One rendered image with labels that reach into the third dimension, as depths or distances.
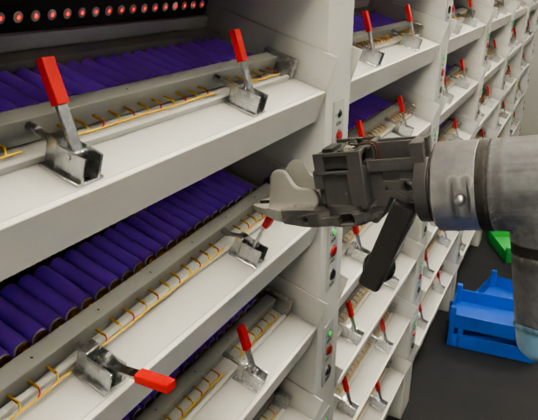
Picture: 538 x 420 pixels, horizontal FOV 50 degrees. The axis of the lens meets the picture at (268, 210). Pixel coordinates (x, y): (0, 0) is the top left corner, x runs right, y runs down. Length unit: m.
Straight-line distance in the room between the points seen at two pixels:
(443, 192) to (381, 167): 0.07
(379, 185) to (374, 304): 0.81
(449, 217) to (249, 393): 0.39
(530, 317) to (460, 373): 1.59
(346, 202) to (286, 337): 0.36
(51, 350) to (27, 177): 0.16
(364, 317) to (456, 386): 0.83
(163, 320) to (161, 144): 0.19
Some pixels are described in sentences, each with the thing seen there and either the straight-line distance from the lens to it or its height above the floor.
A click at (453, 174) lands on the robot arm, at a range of 0.57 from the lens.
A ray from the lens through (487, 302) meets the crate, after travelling 2.43.
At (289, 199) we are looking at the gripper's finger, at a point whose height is 1.04.
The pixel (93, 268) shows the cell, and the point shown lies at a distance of 0.64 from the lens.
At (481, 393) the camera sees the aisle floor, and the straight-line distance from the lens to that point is 2.12.
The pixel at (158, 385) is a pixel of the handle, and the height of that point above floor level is 0.96.
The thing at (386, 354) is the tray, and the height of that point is 0.36.
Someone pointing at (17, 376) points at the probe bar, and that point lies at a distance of 0.53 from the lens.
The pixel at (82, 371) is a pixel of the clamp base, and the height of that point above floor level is 0.95.
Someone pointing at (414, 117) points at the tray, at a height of 0.94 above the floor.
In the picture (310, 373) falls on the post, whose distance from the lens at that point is 1.03.
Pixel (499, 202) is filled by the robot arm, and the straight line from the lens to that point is 0.56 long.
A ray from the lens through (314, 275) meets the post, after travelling 0.93.
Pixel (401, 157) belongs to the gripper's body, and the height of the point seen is 1.10.
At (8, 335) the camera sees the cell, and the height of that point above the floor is 0.98.
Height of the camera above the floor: 1.27
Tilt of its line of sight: 22 degrees down
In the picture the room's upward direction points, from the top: straight up
